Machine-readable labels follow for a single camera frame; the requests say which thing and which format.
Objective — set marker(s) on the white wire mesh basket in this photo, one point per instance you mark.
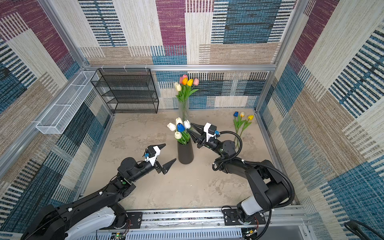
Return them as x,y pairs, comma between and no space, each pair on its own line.
58,117

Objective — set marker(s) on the black wire shelf rack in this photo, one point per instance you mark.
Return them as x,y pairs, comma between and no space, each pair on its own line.
129,90

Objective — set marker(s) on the dark cylindrical vase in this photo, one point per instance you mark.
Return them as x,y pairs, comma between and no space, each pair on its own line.
185,153

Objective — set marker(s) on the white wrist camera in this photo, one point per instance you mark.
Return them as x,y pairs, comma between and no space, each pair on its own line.
211,132
151,154

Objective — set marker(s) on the tulip bunch blue yellow white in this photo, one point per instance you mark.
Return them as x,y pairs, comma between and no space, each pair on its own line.
241,122

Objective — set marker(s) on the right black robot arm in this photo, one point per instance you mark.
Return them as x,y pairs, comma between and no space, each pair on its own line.
271,188

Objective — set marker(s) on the clear glass vase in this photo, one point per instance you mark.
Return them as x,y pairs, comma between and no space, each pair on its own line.
184,110

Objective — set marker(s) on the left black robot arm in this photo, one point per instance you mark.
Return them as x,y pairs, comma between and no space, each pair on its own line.
98,210

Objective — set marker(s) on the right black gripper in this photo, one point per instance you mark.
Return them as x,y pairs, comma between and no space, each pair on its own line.
196,137

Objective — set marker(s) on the pink tulip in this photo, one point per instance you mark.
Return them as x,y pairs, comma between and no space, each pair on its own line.
183,80

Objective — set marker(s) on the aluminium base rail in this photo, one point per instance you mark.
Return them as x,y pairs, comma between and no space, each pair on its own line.
288,223

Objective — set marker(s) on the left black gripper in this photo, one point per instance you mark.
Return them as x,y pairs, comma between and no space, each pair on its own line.
164,167

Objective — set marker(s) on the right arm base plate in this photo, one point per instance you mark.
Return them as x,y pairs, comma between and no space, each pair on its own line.
234,217

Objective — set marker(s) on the tulip bunch yellow orange pink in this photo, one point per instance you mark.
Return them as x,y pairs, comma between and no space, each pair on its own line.
189,89

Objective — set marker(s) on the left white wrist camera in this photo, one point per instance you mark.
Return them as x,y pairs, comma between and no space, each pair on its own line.
151,154

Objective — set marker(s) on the aluminium frame crossbar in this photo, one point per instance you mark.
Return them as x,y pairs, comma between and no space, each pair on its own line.
189,68

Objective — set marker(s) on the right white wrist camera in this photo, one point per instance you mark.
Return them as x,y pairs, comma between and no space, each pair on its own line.
211,132

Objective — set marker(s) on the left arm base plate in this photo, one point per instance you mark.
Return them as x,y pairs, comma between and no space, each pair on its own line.
129,220

